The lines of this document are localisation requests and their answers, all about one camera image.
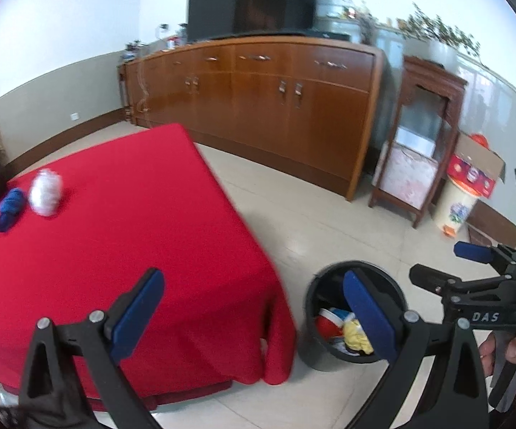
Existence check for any yellow cloth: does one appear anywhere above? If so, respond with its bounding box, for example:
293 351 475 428
342 320 374 355

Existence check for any red white paper cup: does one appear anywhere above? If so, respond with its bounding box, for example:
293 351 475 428
314 308 356 341

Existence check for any black round trash bin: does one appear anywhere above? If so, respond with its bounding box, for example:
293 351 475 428
298 261 407 372

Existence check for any brown floor drain grate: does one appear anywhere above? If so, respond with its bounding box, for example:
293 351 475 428
467 226 492 247

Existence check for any cream floral pedal bin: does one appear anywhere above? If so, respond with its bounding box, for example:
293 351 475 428
432 176 481 238

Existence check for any open red cardboard box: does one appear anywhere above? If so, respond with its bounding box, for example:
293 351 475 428
447 133 505 198

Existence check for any pink floral cushion panel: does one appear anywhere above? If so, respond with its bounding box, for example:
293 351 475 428
379 143 438 209

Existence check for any dark carved wooden stand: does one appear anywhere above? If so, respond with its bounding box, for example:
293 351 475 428
368 55 467 228

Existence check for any red tablecloth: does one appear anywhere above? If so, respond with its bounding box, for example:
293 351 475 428
0 124 296 406

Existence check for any blue crumpled cloth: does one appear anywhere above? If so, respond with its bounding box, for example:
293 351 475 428
0 188 26 233

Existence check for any white crumpled plastic bag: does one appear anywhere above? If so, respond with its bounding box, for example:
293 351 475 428
28 168 63 217

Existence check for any long wooden sideboard cabinet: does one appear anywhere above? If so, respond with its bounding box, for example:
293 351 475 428
118 36 384 199

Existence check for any trailing green plant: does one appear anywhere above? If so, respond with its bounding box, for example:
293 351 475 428
400 3 481 58

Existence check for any black flat screen television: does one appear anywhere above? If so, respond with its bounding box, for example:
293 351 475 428
186 0 316 42

